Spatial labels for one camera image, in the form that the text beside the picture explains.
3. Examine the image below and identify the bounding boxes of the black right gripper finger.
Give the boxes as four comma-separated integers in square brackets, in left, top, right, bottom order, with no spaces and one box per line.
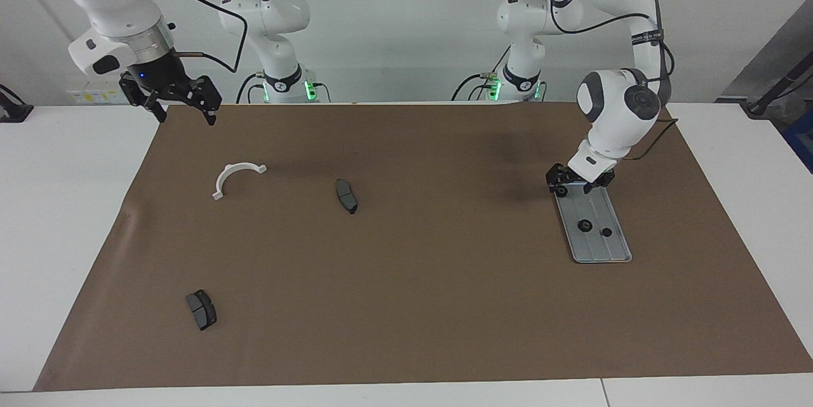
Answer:
[119,77,167,123]
[184,76,223,127]

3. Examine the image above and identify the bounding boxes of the silver metal tray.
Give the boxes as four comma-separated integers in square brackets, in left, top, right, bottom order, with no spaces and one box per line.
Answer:
[551,180,633,264]

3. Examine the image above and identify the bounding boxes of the black clamp stand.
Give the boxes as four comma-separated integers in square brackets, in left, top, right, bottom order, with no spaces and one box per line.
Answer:
[0,84,34,123]

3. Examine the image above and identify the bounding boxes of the brown table mat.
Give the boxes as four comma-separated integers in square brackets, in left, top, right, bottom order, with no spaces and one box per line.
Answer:
[33,102,813,393]

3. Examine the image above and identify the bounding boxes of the single dark brake pad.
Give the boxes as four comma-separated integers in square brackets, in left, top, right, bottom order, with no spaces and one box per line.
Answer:
[335,178,359,215]

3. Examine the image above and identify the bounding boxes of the black slanted pole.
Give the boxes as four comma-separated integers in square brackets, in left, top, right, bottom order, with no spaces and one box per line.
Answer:
[744,55,813,117]

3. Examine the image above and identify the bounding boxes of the blue crate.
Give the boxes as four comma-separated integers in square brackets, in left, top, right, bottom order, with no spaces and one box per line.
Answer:
[783,112,813,174]

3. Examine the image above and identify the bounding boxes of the stacked dark brake pads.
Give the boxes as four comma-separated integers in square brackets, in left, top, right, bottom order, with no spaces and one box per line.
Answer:
[185,290,218,331]

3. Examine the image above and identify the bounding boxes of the dark grey partition panel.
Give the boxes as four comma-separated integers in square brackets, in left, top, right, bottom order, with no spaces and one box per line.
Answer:
[721,10,813,103]

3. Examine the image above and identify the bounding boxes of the black base cable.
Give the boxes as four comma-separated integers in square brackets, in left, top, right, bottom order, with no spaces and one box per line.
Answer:
[236,72,262,104]
[451,44,512,102]

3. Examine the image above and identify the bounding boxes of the white wall box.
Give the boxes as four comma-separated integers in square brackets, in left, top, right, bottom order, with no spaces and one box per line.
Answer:
[65,72,131,105]

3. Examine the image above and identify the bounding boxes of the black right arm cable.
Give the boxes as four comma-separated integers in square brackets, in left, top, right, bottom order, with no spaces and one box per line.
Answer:
[137,0,248,74]

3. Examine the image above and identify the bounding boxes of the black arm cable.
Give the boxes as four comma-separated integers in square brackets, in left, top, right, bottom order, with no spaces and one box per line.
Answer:
[534,0,679,163]
[137,0,248,74]

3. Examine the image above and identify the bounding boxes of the white curved plastic bracket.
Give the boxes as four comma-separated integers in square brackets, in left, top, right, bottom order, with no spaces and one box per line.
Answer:
[212,163,268,201]

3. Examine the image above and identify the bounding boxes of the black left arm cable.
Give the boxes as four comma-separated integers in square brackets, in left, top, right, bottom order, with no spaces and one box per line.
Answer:
[534,0,679,163]

